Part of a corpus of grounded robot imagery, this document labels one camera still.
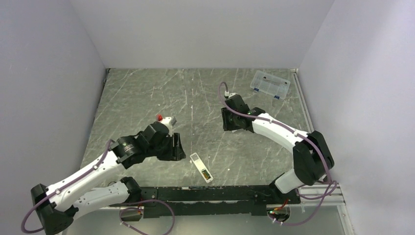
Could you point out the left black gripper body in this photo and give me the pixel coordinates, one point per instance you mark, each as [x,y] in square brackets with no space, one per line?
[167,152]

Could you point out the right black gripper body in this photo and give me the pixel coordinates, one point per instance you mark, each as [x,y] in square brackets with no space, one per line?
[229,120]

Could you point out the gold green AAA battery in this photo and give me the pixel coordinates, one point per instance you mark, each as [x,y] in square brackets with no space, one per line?
[206,174]

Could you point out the white remote control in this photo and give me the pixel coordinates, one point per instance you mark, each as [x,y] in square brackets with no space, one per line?
[200,165]

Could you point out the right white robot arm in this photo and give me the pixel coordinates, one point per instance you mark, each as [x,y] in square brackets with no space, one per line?
[311,156]

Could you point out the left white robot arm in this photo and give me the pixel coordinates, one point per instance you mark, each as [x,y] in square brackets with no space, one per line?
[59,205]

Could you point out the clear plastic organizer box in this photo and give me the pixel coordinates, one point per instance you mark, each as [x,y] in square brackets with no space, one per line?
[269,84]

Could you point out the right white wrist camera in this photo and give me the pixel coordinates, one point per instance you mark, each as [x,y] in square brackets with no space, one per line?
[228,94]

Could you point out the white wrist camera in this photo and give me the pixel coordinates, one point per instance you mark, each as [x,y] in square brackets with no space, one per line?
[167,121]
[228,94]

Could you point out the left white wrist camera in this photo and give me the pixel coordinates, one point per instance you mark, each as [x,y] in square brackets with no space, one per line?
[167,121]

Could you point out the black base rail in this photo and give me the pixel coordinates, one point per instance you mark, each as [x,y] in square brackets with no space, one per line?
[210,200]

